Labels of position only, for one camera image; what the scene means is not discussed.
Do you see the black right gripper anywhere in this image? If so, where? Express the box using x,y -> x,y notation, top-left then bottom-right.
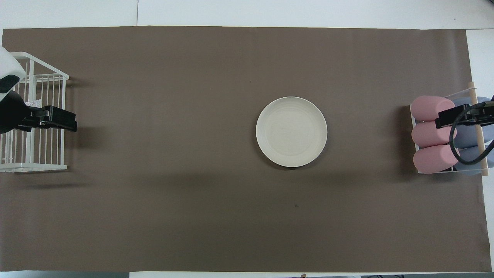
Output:
435,101 -> 494,129

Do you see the pink plastic cup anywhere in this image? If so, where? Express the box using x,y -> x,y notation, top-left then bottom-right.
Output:
411,121 -> 457,148
410,96 -> 456,121
413,145 -> 458,175

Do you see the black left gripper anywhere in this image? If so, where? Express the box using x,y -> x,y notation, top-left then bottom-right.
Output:
0,90 -> 78,135

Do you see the white cup holder rack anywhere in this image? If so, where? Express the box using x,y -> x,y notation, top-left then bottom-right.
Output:
409,82 -> 490,178

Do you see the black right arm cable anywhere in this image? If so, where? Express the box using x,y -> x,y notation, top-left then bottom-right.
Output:
450,101 -> 494,166

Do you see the brown table mat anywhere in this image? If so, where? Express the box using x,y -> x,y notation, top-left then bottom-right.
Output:
0,26 -> 492,273

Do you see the cream round plate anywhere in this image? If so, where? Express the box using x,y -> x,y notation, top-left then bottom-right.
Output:
255,97 -> 328,168

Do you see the white wire dish rack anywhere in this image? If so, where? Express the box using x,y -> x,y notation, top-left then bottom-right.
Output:
0,52 -> 69,173

